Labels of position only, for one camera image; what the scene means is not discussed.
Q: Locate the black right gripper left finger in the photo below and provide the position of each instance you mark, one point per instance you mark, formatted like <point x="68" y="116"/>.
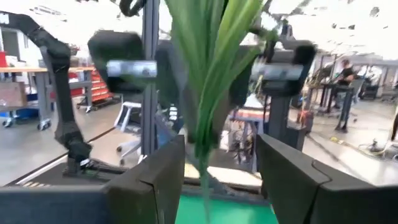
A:
<point x="146" y="193"/>

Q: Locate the black vertical frame post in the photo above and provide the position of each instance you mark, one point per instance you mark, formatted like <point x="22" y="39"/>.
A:
<point x="149" y="118"/>

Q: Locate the wooden top workbench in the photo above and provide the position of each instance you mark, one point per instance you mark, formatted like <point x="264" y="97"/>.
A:
<point x="40" y="70"/>

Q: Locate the black metal table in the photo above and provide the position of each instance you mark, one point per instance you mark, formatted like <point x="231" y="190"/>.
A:
<point x="339" y="93"/>

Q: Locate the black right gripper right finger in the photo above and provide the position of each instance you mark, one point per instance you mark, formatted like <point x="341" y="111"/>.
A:
<point x="311" y="193"/>

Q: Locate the yellow artificial blossom bunch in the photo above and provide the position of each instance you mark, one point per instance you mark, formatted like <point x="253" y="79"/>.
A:
<point x="211" y="93"/>

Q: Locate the green table mat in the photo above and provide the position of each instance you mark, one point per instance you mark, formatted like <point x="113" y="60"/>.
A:
<point x="230" y="211"/>

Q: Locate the black box with silver band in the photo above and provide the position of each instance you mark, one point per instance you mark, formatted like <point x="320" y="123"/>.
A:
<point x="286" y="71"/>
<point x="121" y="56"/>

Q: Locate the brown cardboard box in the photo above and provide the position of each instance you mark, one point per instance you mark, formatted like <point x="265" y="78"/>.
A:
<point x="12" y="95"/>

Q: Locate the red storage bins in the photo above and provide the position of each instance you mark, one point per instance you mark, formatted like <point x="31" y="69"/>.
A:
<point x="99" y="88"/>

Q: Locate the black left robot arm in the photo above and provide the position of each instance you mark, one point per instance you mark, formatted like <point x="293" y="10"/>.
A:
<point x="62" y="93"/>

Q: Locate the black pedestal stand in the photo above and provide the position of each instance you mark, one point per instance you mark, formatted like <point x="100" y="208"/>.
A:
<point x="280" y="118"/>

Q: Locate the person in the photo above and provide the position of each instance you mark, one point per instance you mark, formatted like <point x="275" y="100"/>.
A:
<point x="345" y="74"/>

